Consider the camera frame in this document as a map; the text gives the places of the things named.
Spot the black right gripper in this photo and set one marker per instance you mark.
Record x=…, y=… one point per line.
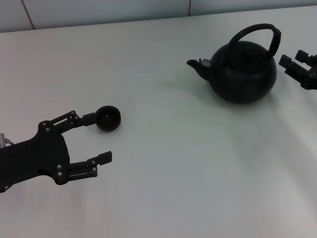
x=310, y=79

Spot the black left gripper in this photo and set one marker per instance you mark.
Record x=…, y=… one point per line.
x=37, y=156

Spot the small dark teacup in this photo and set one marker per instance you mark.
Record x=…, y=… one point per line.
x=109, y=120

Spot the black round teapot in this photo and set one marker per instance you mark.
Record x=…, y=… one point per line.
x=247, y=72

